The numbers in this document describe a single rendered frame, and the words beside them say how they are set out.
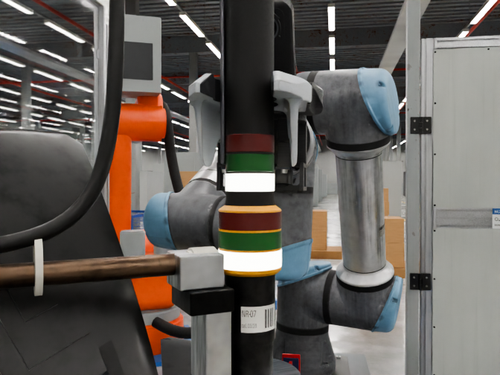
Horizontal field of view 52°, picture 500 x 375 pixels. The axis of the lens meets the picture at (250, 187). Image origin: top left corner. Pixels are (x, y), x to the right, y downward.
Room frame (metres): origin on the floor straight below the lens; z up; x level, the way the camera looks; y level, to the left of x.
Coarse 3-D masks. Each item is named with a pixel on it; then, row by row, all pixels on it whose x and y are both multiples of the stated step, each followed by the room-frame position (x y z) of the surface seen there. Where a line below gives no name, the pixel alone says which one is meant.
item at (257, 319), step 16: (240, 288) 0.34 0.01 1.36; (256, 288) 0.34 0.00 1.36; (272, 288) 0.34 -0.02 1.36; (240, 304) 0.34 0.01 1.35; (256, 304) 0.34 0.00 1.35; (272, 304) 0.34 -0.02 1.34; (240, 320) 0.34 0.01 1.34; (256, 320) 0.33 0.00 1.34; (272, 320) 0.34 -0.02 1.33; (240, 336) 0.34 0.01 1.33; (256, 336) 0.34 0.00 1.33; (272, 336) 0.34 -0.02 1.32; (240, 352) 0.34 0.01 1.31; (256, 352) 0.34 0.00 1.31; (272, 352) 0.35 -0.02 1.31; (240, 368) 0.34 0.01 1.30; (256, 368) 0.34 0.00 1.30; (272, 368) 0.35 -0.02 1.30
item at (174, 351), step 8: (168, 344) 0.58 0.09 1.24; (176, 344) 0.58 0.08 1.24; (184, 344) 0.59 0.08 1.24; (168, 352) 0.57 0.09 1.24; (176, 352) 0.57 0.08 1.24; (184, 352) 0.57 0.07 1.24; (168, 360) 0.55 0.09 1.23; (176, 360) 0.55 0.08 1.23; (184, 360) 0.56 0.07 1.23; (168, 368) 0.54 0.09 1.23; (176, 368) 0.54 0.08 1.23; (184, 368) 0.54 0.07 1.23
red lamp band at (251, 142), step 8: (232, 136) 0.34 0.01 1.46; (240, 136) 0.34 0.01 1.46; (248, 136) 0.34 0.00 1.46; (256, 136) 0.34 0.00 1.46; (264, 136) 0.34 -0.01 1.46; (272, 136) 0.35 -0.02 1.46; (232, 144) 0.34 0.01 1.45; (240, 144) 0.34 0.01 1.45; (248, 144) 0.34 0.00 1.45; (256, 144) 0.34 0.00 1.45; (264, 144) 0.34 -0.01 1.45; (272, 144) 0.35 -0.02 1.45; (272, 152) 0.35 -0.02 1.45
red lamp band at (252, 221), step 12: (228, 216) 0.34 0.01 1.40; (240, 216) 0.33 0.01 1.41; (252, 216) 0.33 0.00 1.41; (264, 216) 0.33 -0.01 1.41; (276, 216) 0.34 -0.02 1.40; (228, 228) 0.34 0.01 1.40; (240, 228) 0.33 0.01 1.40; (252, 228) 0.33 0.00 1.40; (264, 228) 0.33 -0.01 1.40; (276, 228) 0.34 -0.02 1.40
